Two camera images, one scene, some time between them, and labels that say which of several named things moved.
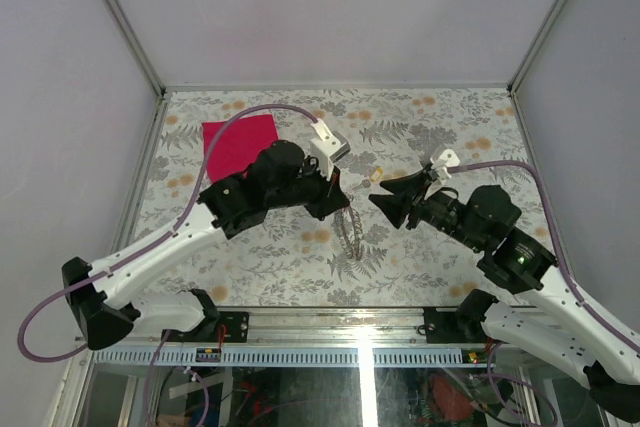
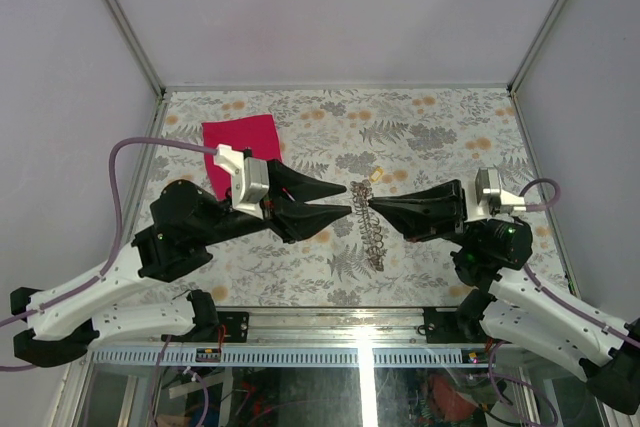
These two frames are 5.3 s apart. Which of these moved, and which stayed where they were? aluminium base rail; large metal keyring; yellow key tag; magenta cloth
Moved: large metal keyring
Stayed: aluminium base rail; magenta cloth; yellow key tag
